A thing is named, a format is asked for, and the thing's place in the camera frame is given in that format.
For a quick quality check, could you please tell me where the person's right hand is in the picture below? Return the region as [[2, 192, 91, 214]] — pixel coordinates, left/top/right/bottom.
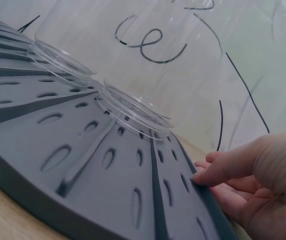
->
[[192, 131, 286, 240]]

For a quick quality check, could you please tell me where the clear glass jar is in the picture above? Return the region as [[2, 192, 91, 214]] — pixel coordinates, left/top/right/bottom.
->
[[94, 0, 225, 143], [26, 0, 146, 89]]

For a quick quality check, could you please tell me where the grey ribbed drying mat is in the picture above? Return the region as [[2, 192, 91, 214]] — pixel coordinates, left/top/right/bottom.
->
[[0, 12, 239, 240]]

